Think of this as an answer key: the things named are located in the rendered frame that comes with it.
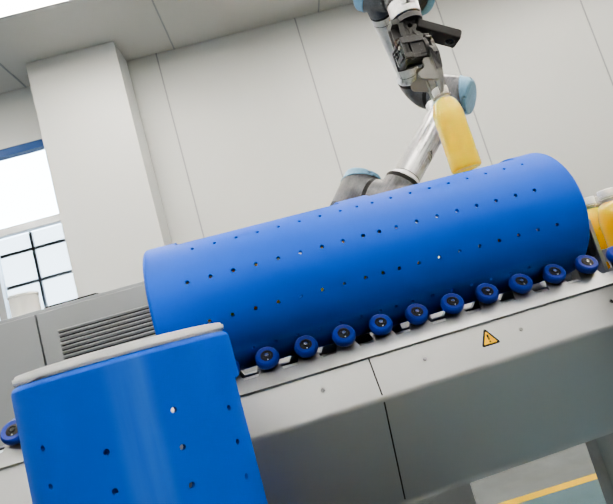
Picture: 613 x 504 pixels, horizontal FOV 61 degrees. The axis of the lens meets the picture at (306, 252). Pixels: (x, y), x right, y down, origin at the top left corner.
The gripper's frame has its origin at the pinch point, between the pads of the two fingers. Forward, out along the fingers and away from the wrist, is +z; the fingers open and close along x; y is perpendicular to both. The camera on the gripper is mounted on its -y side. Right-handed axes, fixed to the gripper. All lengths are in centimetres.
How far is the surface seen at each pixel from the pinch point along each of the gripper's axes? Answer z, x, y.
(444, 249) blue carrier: 38.9, 19.7, 19.6
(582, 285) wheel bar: 53, 17, -7
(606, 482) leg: 97, -1, -8
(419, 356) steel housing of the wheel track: 57, 18, 30
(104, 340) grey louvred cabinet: 25, -159, 128
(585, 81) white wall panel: -80, -250, -251
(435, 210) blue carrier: 31.0, 18.9, 18.6
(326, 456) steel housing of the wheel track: 69, 18, 52
